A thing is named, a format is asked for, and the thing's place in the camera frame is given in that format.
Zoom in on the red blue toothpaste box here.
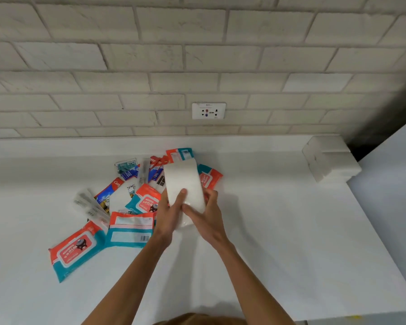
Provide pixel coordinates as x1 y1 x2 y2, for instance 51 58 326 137
94 177 124 214
148 155 170 184

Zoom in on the red teal wet wipes pack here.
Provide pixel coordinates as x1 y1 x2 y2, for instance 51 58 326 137
104 211 155 249
165 148 194 164
197 164 224 191
48 221 107 283
125 183 163 215

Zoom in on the green white sachet pack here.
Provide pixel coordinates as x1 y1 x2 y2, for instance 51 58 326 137
114 158 139 182

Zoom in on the white tissue packet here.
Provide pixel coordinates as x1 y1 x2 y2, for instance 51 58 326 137
163 158 207 231

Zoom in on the clear toothbrush pack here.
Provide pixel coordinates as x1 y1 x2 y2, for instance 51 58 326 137
73 188 111 226
137 158 152 187

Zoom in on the white black printed box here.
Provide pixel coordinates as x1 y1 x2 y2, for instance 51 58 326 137
109 183 138 214

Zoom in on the white appliance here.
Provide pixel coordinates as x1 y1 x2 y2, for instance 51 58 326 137
346 113 406 303

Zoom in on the person's left hand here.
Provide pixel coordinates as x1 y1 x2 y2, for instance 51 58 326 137
154 188 189 242

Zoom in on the person's right forearm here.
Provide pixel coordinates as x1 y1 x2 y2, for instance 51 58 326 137
203 241 296 325

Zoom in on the white wall socket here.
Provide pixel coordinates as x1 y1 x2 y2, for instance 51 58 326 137
192 102 227 120

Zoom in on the person's right hand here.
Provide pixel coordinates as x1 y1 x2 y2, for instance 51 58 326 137
182 188 230 252

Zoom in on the person's left forearm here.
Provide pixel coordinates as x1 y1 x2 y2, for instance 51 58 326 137
82 231 174 325

